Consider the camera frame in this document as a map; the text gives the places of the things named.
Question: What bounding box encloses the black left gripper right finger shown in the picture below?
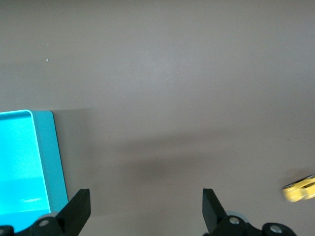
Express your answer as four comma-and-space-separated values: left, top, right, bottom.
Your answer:
202, 188, 300, 236

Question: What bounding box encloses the teal plastic bin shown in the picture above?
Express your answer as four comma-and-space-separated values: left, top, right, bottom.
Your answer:
0, 109, 69, 228

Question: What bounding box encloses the yellow beetle toy car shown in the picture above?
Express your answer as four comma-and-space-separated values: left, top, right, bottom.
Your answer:
282, 174, 315, 204

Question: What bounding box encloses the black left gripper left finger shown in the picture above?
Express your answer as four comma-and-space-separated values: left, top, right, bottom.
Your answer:
0, 188, 91, 236

